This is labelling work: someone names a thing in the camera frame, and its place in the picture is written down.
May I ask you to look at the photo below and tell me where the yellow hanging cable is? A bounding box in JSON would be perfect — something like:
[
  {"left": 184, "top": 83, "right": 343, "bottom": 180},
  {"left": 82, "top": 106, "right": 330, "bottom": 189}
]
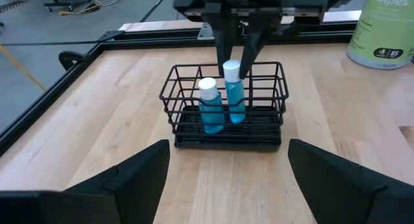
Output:
[{"left": 0, "top": 43, "right": 47, "bottom": 91}]

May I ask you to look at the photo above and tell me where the blue mouthwash bottle white cap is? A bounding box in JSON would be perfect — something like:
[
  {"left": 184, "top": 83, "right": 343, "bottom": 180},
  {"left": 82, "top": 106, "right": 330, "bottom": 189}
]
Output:
[
  {"left": 222, "top": 59, "right": 246, "bottom": 124},
  {"left": 198, "top": 77, "right": 226, "bottom": 135}
]

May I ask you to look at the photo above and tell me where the yellow floor cable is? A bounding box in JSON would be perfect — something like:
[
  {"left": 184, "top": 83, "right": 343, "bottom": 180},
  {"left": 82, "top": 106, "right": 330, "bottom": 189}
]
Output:
[{"left": 59, "top": 2, "right": 103, "bottom": 17}]

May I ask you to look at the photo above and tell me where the black hook on frame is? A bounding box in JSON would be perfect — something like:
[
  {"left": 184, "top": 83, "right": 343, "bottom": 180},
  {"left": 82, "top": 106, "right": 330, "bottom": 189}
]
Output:
[{"left": 58, "top": 50, "right": 86, "bottom": 71}]

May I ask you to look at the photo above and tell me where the green disinfecting wipes canister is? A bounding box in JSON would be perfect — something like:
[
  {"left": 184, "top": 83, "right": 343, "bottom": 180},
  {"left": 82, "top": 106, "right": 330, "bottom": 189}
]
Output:
[{"left": 346, "top": 0, "right": 414, "bottom": 70}]

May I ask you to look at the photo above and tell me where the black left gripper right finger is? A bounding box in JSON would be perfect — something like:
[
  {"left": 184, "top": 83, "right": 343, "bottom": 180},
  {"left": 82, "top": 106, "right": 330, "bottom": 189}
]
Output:
[{"left": 287, "top": 139, "right": 414, "bottom": 224}]

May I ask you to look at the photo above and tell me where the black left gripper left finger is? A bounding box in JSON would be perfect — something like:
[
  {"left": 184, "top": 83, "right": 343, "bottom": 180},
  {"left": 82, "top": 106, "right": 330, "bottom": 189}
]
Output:
[{"left": 64, "top": 139, "right": 171, "bottom": 224}]

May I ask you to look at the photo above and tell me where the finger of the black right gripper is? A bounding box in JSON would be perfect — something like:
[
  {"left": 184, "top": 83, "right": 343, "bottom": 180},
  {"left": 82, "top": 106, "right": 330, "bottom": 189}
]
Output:
[
  {"left": 210, "top": 18, "right": 239, "bottom": 78},
  {"left": 239, "top": 19, "right": 281, "bottom": 80}
]

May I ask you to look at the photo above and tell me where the black wire caddy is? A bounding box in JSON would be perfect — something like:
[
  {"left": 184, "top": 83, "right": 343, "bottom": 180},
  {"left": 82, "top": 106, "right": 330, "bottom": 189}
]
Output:
[{"left": 158, "top": 61, "right": 290, "bottom": 153}]

